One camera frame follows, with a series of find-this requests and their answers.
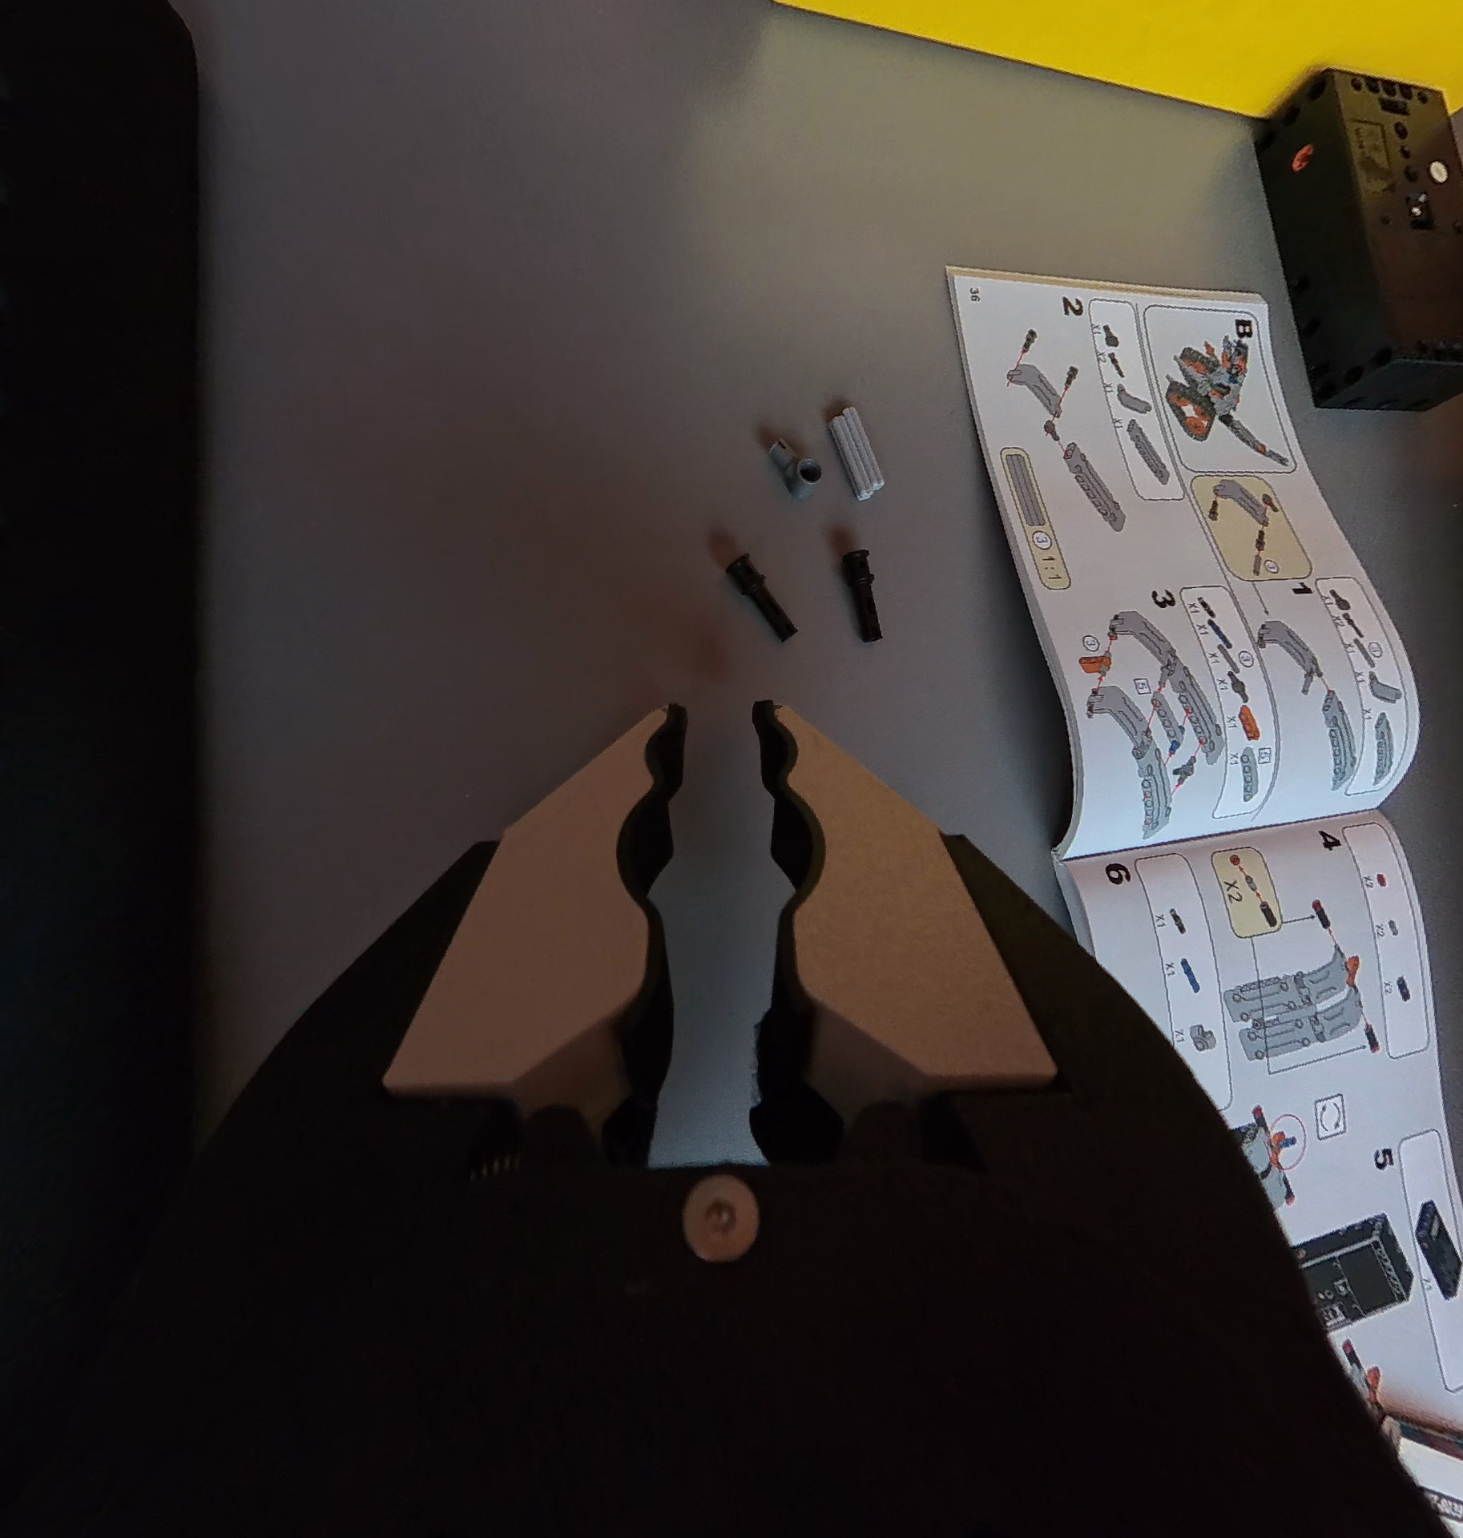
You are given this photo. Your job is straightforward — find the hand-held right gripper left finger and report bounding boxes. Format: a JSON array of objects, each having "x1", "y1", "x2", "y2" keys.
[{"x1": 379, "y1": 702, "x2": 690, "y2": 1165}]

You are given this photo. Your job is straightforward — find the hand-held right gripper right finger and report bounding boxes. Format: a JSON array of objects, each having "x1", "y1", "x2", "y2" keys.
[{"x1": 748, "y1": 701, "x2": 1062, "y2": 1165}]

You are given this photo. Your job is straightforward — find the light grey axle brick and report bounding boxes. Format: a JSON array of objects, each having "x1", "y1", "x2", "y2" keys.
[{"x1": 826, "y1": 406, "x2": 887, "y2": 501}]

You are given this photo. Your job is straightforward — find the black battery box brick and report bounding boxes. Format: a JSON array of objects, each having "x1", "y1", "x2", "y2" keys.
[{"x1": 1253, "y1": 66, "x2": 1463, "y2": 414}]

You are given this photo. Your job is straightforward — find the yellow plastic bin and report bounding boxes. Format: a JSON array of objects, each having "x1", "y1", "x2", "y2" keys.
[{"x1": 772, "y1": 0, "x2": 1463, "y2": 122}]

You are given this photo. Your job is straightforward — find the grey desk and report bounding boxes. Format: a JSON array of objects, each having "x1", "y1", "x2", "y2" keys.
[{"x1": 166, "y1": 0, "x2": 1463, "y2": 1538}]

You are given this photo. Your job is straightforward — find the white instruction booklet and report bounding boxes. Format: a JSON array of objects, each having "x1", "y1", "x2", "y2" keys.
[{"x1": 945, "y1": 265, "x2": 1463, "y2": 1438}]

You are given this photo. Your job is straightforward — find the grey sticker sheet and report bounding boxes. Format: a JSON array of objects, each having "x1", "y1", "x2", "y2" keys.
[{"x1": 1386, "y1": 1419, "x2": 1463, "y2": 1538}]

